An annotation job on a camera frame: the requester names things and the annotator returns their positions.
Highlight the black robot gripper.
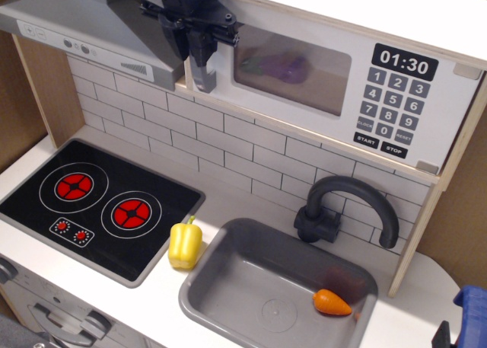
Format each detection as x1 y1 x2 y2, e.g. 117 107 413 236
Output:
140 0 238 67

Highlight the white toy microwave door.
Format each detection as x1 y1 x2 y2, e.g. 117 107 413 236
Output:
184 5 485 175

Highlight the grey range hood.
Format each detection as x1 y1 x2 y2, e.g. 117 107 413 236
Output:
1 0 184 91

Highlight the purple toy eggplant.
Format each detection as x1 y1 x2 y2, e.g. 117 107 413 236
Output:
239 54 310 85

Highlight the wooden toy kitchen cabinet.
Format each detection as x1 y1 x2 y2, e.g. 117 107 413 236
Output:
1 0 486 294

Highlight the black toy stove top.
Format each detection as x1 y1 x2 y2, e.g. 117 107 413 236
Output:
1 139 205 288

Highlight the yellow toy bell pepper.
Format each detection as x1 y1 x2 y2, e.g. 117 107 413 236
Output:
168 216 202 270

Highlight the black toy faucet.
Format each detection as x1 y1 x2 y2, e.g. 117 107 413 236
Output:
293 175 400 250

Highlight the grey toy sink basin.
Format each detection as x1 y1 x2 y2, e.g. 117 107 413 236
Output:
179 219 378 347

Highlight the orange toy carrot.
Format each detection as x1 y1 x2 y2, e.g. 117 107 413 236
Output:
312 289 352 316

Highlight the grey toy oven door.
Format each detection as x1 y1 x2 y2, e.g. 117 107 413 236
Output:
1 254 160 347

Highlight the blue plastic object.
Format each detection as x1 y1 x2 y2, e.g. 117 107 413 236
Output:
454 285 487 348

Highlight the black clamp piece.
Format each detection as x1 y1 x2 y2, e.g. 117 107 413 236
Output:
431 321 451 348

